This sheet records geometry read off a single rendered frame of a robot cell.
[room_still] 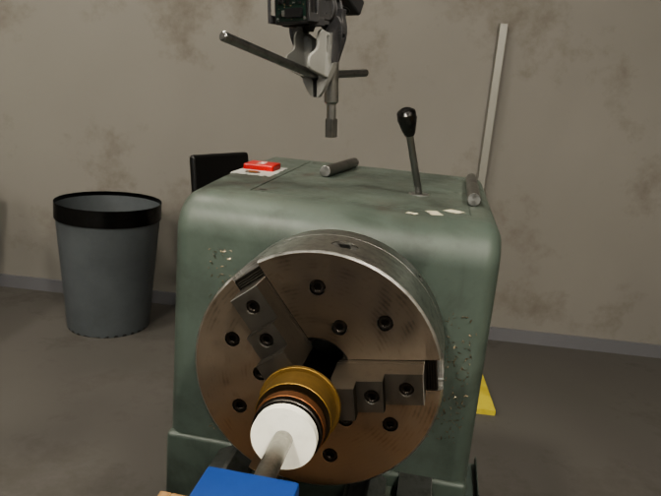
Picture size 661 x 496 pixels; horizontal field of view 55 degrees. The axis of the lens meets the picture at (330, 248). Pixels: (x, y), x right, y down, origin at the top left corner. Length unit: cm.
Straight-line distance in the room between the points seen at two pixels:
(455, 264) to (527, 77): 296
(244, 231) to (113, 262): 258
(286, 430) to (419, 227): 38
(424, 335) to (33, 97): 370
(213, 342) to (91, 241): 267
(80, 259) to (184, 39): 137
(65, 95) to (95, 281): 121
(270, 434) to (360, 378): 13
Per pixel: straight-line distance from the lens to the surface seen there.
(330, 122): 98
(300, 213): 93
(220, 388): 84
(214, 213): 95
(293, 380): 68
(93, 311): 361
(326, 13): 93
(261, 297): 74
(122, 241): 346
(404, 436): 82
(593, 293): 411
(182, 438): 109
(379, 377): 73
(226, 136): 384
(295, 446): 66
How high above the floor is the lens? 143
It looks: 14 degrees down
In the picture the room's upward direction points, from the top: 5 degrees clockwise
